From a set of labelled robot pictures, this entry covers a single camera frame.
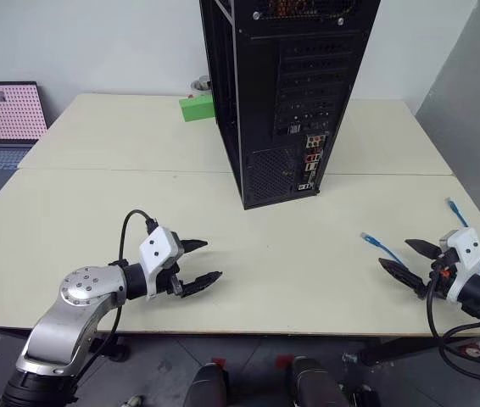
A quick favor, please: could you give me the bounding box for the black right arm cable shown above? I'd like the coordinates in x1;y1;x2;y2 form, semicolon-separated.
425;270;480;378

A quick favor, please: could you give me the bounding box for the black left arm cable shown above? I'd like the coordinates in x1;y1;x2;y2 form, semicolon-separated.
70;209;159;376

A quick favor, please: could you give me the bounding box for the dark rounded shape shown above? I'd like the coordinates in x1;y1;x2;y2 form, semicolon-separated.
286;355;352;407
183;362;231;407

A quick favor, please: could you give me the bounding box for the green box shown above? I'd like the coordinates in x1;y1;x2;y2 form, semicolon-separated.
178;95;216;124

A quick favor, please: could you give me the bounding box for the white round container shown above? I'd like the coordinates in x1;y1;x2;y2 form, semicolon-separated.
190;75;212;100

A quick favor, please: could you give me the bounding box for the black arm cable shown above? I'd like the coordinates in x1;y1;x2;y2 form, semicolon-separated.
425;270;480;378
70;209;159;376

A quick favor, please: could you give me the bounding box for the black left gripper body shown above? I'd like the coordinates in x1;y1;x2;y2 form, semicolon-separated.
155;231;188;298

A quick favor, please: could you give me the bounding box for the grey partition panel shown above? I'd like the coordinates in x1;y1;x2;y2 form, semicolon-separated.
412;0;480;260

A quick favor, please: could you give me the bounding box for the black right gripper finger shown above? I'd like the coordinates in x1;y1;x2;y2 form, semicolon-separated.
405;238;441;260
377;258;428;300

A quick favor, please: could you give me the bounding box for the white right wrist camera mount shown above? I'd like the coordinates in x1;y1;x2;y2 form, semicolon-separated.
438;227;480;303

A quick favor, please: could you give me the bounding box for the black table leg bar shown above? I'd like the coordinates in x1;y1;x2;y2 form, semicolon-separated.
341;334;451;368

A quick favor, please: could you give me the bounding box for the black computer tower case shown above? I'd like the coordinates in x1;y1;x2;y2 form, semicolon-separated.
199;0;382;211

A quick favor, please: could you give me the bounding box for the grey laptop with pink screen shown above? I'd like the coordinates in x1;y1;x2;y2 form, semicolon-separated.
0;81;50;197

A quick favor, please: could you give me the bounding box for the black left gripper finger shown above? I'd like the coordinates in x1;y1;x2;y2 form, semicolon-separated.
179;270;224;300
179;238;209;257

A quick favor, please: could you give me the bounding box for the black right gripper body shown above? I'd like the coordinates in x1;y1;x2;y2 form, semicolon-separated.
428;248;458;296

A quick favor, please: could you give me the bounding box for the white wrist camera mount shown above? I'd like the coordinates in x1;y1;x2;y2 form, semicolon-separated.
137;226;182;303
438;227;480;303

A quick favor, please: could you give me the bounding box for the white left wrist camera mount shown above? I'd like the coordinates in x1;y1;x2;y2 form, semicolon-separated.
137;226;182;303

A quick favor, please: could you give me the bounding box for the blue ethernet cable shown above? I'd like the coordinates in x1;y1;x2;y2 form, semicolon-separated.
360;196;480;281

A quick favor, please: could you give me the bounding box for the black table leg caster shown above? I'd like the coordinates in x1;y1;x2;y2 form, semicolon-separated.
107;333;131;362

